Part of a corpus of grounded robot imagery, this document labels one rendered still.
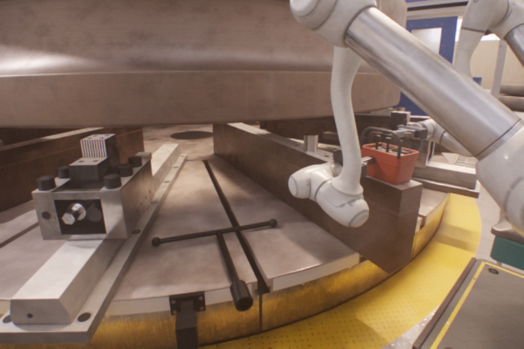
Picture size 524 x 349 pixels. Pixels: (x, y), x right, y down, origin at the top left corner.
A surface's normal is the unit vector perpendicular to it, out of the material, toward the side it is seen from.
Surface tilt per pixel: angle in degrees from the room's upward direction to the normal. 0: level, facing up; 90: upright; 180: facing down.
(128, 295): 0
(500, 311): 0
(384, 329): 0
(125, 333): 90
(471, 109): 74
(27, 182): 90
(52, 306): 90
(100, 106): 90
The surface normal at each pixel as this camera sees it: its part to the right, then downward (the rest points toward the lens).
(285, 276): 0.33, 0.24
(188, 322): 0.00, -0.97
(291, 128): -0.29, 0.25
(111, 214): 0.10, 0.26
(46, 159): 0.96, 0.07
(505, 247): -0.76, 0.17
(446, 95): -0.64, 0.07
